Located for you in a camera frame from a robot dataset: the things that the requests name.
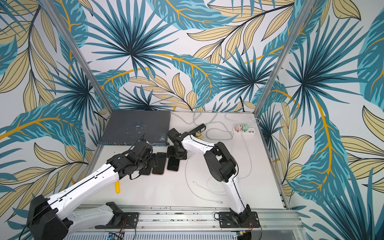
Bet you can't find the black smartphone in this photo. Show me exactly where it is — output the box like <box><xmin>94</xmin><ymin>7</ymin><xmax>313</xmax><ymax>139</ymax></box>
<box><xmin>139</xmin><ymin>165</ymin><xmax>153</xmax><ymax>176</ymax></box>

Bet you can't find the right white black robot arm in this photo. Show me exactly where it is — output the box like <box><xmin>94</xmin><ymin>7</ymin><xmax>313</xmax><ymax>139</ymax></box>
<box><xmin>167</xmin><ymin>124</ymin><xmax>252</xmax><ymax>225</ymax></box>

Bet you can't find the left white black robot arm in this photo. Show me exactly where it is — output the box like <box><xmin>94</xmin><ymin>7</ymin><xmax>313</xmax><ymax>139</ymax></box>
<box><xmin>26</xmin><ymin>140</ymin><xmax>153</xmax><ymax>240</ymax></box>

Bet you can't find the yellow plug adapter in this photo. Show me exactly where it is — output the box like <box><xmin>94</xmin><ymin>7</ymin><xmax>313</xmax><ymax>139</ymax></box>
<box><xmin>195</xmin><ymin>133</ymin><xmax>204</xmax><ymax>140</ymax></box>

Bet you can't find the yellow small object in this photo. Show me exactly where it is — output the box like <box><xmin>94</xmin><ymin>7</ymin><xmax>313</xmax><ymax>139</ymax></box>
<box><xmin>115</xmin><ymin>181</ymin><xmax>121</xmax><ymax>194</ymax></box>

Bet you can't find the white power strip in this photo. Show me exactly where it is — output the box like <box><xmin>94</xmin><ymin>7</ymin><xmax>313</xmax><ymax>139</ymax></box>
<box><xmin>233</xmin><ymin>128</ymin><xmax>256</xmax><ymax>137</ymax></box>

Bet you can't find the grey network switch box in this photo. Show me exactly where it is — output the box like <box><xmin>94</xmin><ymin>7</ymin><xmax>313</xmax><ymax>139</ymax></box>
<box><xmin>99</xmin><ymin>110</ymin><xmax>171</xmax><ymax>147</ymax></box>

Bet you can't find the grey power cord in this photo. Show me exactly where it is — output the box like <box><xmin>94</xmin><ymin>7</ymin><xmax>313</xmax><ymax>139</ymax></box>
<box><xmin>171</xmin><ymin>110</ymin><xmax>259</xmax><ymax>141</ymax></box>

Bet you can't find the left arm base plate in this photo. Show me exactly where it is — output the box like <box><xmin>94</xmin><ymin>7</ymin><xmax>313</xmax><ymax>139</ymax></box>
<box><xmin>95</xmin><ymin>212</ymin><xmax>140</xmax><ymax>229</ymax></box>

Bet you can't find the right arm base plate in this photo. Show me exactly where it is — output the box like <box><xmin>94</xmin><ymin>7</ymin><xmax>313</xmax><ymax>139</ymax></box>
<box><xmin>215</xmin><ymin>212</ymin><xmax>261</xmax><ymax>229</ymax></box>

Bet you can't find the aluminium front rail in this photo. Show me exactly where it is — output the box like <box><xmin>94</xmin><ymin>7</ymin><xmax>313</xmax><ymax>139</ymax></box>
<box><xmin>44</xmin><ymin>204</ymin><xmax>307</xmax><ymax>240</ymax></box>

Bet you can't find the left aluminium frame post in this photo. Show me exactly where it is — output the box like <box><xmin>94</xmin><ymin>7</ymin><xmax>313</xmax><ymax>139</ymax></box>
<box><xmin>41</xmin><ymin>0</ymin><xmax>114</xmax><ymax>114</ymax></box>

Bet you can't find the aluminium frame post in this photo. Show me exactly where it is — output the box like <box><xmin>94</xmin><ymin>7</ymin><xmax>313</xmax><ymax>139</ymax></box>
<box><xmin>41</xmin><ymin>0</ymin><xmax>114</xmax><ymax>114</ymax></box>
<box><xmin>254</xmin><ymin>0</ymin><xmax>315</xmax><ymax>117</ymax></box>

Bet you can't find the right aluminium frame post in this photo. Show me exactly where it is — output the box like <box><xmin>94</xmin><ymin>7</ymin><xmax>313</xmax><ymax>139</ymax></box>
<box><xmin>254</xmin><ymin>0</ymin><xmax>315</xmax><ymax>117</ymax></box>

